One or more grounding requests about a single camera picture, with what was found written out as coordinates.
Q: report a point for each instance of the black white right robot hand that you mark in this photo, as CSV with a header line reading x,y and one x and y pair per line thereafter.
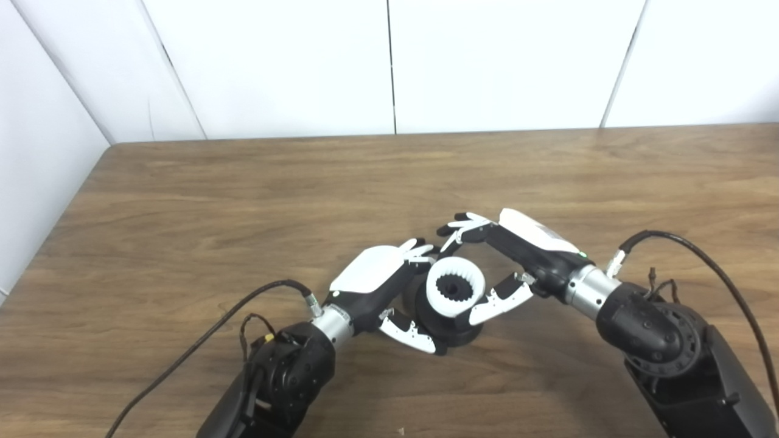
x,y
541,249

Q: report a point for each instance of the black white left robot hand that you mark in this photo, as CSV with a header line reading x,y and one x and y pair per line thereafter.
x,y
374,271

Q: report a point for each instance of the round black plastic part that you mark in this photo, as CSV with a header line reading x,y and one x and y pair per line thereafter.
x,y
450,334

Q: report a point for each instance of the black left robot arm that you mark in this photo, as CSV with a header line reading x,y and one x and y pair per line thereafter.
x,y
286,371

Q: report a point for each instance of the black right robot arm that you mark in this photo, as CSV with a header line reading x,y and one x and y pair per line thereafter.
x,y
645,328

